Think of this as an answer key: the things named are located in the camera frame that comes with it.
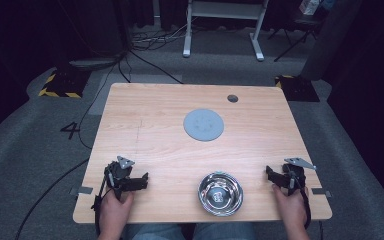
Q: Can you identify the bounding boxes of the black folding chair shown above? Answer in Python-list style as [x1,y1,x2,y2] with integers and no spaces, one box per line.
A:
[267,0,324,63]

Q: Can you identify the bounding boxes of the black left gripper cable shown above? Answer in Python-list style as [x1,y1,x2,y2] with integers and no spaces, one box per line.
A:
[90,168,115,236]

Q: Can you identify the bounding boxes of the long black floor cable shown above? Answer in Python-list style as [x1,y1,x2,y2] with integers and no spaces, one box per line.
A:
[14,49,184,240]

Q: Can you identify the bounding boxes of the white metal desk frame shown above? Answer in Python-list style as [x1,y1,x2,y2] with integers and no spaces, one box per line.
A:
[182,0,270,62]

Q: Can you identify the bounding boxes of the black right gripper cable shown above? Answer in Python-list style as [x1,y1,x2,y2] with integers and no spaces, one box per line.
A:
[289,169,313,231]

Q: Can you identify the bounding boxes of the person's blue jeans legs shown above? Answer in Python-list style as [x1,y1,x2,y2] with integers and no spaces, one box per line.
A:
[122,221,258,240]

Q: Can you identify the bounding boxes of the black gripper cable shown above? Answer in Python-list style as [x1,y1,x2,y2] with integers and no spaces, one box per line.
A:
[90,168,115,236]
[289,169,313,231]

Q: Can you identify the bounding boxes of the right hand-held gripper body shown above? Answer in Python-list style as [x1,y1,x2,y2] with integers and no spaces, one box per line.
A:
[280,157,317,197]

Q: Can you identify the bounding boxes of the grey round mat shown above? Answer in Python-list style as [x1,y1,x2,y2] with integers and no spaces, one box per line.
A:
[182,108,225,143]

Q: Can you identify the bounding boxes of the stainless steel bowl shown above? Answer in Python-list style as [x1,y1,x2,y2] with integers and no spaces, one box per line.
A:
[197,171,245,218]

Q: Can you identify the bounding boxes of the person's left hand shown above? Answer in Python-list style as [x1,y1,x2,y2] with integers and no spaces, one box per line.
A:
[98,189,135,238]

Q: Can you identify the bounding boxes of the black yellow striped base plate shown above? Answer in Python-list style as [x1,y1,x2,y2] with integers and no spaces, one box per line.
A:
[274,74,321,103]
[37,68,92,100]

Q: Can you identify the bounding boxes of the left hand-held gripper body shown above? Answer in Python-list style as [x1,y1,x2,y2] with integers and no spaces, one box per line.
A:
[103,155,136,201]

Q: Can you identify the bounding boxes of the grey tape strip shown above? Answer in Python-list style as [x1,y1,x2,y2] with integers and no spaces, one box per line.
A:
[69,185,95,197]
[311,187,333,198]

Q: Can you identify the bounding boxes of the person's right hand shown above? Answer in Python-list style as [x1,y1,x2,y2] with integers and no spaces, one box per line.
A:
[271,183,310,234]

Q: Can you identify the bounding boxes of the bundle of floor cables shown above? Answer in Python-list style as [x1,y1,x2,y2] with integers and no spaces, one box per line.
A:
[130,17,198,53]

